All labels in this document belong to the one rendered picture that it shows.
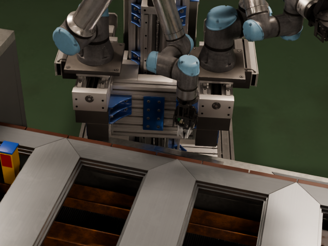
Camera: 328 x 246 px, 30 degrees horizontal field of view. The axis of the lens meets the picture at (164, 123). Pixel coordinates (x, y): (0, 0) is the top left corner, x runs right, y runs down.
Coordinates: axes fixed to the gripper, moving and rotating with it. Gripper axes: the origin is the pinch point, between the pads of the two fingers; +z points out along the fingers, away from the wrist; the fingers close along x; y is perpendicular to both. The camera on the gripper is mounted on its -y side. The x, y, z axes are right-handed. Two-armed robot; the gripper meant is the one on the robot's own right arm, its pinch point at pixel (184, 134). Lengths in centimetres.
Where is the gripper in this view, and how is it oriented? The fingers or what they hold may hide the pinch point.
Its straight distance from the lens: 233.8
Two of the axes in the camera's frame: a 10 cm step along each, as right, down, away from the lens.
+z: -0.4, 7.8, 6.3
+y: -2.4, 6.0, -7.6
